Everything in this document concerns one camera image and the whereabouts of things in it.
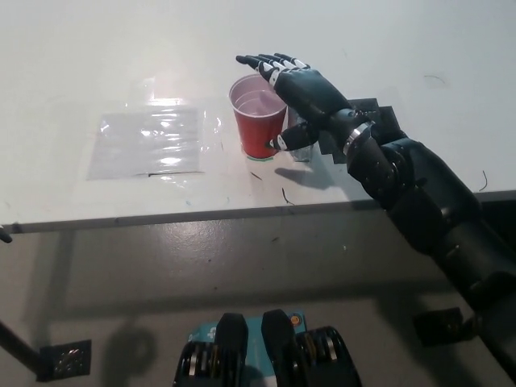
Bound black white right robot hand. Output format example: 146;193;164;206
235;52;372;153

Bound clear hand soap pump bottle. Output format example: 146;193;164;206
285;109;314;163

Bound robot body black teal blocks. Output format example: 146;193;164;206
172;308;362;387

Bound red plastic cup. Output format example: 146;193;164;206
227;73;289;160

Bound black tape patch on table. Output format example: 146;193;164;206
317;96;406;164

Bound black table leg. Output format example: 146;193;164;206
0;319;44;379

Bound clear plastic sheet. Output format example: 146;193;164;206
85;106;207;181

